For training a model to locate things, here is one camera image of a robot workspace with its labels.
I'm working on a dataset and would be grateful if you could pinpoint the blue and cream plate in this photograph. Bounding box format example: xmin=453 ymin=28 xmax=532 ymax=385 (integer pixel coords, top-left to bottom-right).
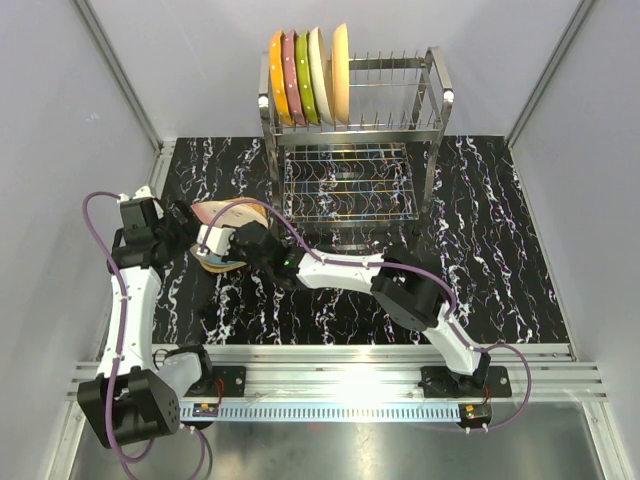
xmin=190 ymin=244 xmax=246 ymax=273

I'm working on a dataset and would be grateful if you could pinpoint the tan plate with bear drawing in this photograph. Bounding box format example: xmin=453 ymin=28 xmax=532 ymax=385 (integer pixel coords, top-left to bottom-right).
xmin=331 ymin=23 xmax=350 ymax=124

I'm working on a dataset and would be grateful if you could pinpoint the orange dotted plate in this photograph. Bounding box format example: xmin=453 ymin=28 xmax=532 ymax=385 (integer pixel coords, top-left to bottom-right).
xmin=268 ymin=29 xmax=294 ymax=127

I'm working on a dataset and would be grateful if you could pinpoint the pink dotted plate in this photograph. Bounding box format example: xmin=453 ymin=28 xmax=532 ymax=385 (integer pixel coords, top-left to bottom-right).
xmin=282 ymin=30 xmax=307 ymax=126

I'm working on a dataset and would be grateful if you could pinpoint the yellow-green dotted plate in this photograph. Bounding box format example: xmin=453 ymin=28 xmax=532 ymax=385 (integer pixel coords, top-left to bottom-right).
xmin=295 ymin=30 xmax=320 ymax=125

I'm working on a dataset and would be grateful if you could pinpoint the cream plate with drawing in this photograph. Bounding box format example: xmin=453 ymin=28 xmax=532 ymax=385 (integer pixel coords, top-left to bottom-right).
xmin=308 ymin=27 xmax=334 ymax=125

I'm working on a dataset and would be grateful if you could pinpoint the pink and cream plate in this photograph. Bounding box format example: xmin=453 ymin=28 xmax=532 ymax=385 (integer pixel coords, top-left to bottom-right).
xmin=191 ymin=200 xmax=269 ymax=228

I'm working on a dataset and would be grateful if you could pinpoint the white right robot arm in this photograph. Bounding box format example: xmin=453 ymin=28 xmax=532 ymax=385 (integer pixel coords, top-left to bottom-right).
xmin=223 ymin=221 xmax=491 ymax=397

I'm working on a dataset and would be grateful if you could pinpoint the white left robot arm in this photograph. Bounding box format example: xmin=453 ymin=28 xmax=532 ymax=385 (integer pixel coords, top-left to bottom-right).
xmin=77 ymin=187 xmax=215 ymax=453

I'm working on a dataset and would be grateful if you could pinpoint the stainless steel dish rack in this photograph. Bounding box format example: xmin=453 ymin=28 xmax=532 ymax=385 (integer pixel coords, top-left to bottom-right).
xmin=258 ymin=46 xmax=455 ymax=228

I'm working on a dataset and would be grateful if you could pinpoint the upper woven wicker tray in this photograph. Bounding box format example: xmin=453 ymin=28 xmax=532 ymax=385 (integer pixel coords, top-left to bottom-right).
xmin=209 ymin=199 xmax=274 ymax=275

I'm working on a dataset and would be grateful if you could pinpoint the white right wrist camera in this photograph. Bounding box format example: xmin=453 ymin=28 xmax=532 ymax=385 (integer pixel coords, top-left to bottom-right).
xmin=196 ymin=225 xmax=235 ymax=259

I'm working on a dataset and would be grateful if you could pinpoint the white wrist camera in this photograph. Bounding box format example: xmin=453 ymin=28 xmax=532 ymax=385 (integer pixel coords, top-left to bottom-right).
xmin=117 ymin=185 xmax=155 ymax=204
xmin=196 ymin=225 xmax=235 ymax=259

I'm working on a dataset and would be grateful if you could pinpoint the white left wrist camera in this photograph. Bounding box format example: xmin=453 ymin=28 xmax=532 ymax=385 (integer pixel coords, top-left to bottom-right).
xmin=117 ymin=185 xmax=155 ymax=204

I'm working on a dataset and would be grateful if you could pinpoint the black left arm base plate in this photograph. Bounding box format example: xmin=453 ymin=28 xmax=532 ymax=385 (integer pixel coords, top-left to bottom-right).
xmin=197 ymin=365 xmax=247 ymax=399

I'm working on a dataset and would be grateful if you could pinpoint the aluminium rail frame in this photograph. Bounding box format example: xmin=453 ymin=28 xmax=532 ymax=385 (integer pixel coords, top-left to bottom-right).
xmin=64 ymin=139 xmax=611 ymax=480

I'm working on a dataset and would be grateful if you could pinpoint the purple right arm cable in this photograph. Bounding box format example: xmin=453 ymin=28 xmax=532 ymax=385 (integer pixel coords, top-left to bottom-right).
xmin=198 ymin=202 xmax=532 ymax=434

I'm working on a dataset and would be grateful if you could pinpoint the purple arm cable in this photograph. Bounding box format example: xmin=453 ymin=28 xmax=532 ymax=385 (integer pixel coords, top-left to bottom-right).
xmin=198 ymin=202 xmax=532 ymax=434
xmin=82 ymin=190 xmax=209 ymax=476

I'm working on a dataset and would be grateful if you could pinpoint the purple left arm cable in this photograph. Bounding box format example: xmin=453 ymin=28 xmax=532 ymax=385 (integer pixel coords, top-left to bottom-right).
xmin=82 ymin=190 xmax=209 ymax=476

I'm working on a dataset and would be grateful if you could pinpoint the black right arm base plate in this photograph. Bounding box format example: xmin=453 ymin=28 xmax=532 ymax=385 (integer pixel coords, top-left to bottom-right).
xmin=418 ymin=366 xmax=512 ymax=399

